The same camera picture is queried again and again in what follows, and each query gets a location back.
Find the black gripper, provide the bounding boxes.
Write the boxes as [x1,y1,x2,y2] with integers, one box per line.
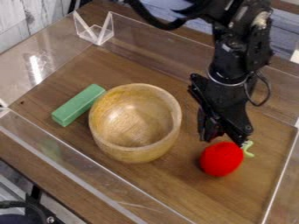
[188,73,254,146]

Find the red plush strawberry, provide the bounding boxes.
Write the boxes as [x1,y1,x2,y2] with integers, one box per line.
[199,140,255,177]

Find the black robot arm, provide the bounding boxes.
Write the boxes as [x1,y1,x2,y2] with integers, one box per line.
[190,0,274,145]

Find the wooden bowl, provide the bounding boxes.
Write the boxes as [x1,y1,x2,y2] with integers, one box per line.
[88,83,183,164]

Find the green rectangular block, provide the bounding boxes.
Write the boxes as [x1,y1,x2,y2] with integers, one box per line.
[51,84,107,127]

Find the black table clamp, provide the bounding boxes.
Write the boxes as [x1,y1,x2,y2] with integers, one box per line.
[24,185,65,224]

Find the black cable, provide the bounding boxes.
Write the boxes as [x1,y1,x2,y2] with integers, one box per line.
[124,0,214,32]

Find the clear acrylic corner bracket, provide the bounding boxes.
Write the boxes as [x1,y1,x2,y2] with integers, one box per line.
[72,11,115,46]

